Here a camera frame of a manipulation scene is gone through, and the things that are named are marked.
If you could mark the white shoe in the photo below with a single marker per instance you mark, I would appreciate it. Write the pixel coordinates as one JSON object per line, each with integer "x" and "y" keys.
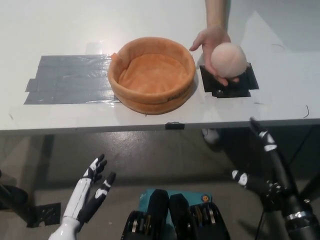
{"x": 212, "y": 136}

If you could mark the pale pink plush dumpling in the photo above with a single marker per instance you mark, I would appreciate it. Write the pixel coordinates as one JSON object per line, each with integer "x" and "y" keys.
{"x": 228, "y": 60}

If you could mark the orange soft round basket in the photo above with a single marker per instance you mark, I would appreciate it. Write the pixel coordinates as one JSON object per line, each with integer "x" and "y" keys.
{"x": 150, "y": 103}

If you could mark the person's bare hand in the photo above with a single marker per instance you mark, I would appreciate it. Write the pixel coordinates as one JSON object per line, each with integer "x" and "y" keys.
{"x": 212, "y": 37}

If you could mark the black floor stand leg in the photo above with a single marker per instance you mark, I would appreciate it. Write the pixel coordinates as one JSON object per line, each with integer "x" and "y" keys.
{"x": 12, "y": 195}

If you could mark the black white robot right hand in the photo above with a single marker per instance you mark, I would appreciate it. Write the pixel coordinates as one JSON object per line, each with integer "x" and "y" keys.
{"x": 297, "y": 202}

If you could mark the grey duct tape patch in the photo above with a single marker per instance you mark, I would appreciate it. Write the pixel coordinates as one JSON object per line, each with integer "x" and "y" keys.
{"x": 70, "y": 77}

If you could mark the black teal robot torso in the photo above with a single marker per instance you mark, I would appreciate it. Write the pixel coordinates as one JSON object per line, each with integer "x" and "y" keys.
{"x": 160, "y": 207}

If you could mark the black tape square patch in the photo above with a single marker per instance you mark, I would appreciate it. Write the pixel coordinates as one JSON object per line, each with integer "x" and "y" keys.
{"x": 251, "y": 80}

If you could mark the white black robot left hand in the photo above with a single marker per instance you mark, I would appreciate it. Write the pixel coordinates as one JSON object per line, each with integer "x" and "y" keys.
{"x": 77, "y": 197}

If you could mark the dark grey table leg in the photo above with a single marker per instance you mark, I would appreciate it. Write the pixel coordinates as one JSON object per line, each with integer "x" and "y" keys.
{"x": 44, "y": 160}

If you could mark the small black tape strip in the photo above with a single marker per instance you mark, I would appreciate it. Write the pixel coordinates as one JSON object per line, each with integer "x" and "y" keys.
{"x": 175, "y": 125}

